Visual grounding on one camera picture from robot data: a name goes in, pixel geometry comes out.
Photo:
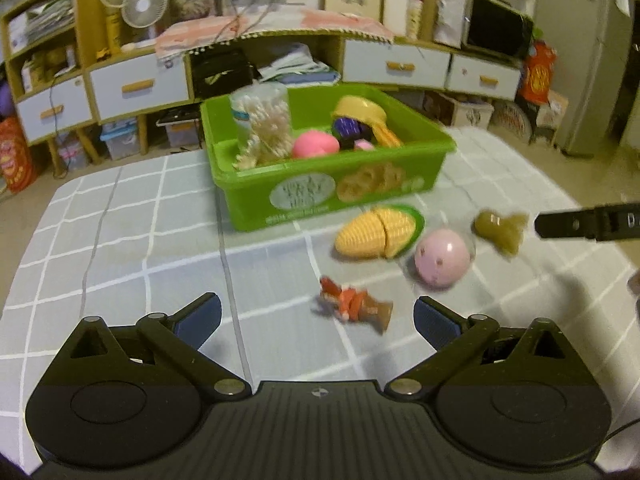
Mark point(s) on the white desk fan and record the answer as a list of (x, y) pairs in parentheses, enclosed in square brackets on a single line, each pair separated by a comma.
[(143, 13)]

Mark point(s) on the clear plastic storage box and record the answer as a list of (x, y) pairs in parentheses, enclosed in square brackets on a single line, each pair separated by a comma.
[(121, 138)]

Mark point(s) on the toy corn cob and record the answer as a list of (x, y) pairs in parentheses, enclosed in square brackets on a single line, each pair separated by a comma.
[(380, 232)]

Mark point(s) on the purple toy grapes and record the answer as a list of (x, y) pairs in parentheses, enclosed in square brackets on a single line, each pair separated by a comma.
[(348, 129)]

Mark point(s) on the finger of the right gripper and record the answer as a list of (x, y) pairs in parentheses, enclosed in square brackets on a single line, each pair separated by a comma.
[(606, 222)]

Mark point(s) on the black bag on shelf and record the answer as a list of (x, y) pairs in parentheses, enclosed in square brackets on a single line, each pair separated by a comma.
[(219, 72)]

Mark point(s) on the pink white table runner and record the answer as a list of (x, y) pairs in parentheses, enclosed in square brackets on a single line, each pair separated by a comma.
[(196, 35)]

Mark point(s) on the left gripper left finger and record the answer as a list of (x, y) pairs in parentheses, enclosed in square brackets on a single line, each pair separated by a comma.
[(177, 340)]

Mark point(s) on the wooden TV cabinet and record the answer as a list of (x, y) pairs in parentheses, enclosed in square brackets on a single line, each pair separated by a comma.
[(84, 73)]

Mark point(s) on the pink capsule ball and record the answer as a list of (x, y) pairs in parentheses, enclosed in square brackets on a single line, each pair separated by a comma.
[(443, 256)]

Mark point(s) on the white storage crate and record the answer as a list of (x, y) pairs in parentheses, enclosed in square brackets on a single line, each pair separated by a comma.
[(457, 111)]

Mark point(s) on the pink pig toy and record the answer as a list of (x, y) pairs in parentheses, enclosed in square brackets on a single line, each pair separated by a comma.
[(315, 143)]

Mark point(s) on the grey checked mat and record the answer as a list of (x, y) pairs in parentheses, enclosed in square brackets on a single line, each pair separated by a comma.
[(154, 235)]

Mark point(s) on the cotton swab box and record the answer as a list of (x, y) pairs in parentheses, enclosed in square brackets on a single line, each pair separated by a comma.
[(263, 117)]

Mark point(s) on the orange red bucket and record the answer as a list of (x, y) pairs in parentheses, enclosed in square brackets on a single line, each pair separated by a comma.
[(17, 167)]

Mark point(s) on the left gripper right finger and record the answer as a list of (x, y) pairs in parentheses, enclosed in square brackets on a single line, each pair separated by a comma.
[(457, 342)]

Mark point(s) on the brown toy piece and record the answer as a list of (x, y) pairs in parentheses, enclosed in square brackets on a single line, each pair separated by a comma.
[(504, 232)]

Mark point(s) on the black microwave oven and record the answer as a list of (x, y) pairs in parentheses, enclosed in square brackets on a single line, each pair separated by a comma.
[(484, 26)]

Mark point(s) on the small orange figurine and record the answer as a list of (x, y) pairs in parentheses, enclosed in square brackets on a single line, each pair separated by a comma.
[(351, 305)]

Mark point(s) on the green plastic bin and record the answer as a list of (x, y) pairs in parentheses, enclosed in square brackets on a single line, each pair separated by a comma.
[(302, 188)]

